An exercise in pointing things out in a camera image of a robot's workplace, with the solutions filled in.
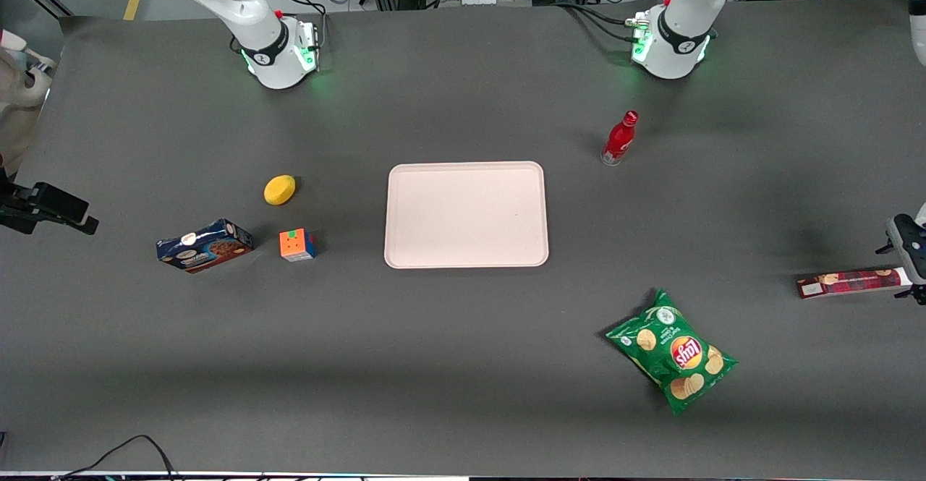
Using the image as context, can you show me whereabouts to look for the green chips bag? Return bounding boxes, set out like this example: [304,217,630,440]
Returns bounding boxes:
[605,287,739,417]

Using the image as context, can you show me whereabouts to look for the pale pink plastic tray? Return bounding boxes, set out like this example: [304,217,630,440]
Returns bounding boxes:
[383,161,550,270]

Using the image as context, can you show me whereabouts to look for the red drink bottle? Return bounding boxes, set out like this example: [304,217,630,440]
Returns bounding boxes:
[600,110,640,167]

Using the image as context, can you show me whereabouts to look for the thin black cable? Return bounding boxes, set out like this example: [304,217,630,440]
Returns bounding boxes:
[51,434,179,481]

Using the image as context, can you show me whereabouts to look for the blue cookie box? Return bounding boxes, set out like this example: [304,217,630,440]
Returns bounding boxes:
[156,218,255,274]

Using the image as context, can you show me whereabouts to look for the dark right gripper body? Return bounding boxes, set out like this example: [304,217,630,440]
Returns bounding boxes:
[0,169,35,235]

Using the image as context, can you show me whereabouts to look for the red cookie box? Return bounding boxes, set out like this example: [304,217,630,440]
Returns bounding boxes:
[797,266,913,300]

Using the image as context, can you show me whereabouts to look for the black arm base cables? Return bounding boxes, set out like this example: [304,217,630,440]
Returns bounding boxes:
[271,0,331,33]
[553,0,642,43]

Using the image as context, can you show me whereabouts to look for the yellow lemon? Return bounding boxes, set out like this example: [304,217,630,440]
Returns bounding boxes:
[263,174,297,207]

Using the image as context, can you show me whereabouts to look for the black right arm base cables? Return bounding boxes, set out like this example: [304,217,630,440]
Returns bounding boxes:
[271,0,331,33]

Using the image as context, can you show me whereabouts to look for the colourful puzzle cube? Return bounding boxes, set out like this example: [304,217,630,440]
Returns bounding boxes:
[279,229,318,263]

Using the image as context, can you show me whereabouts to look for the black left arm base cables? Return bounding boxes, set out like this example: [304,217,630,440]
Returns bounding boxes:
[553,0,642,43]

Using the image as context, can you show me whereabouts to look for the beige rounded object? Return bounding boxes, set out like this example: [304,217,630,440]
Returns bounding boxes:
[0,28,53,172]

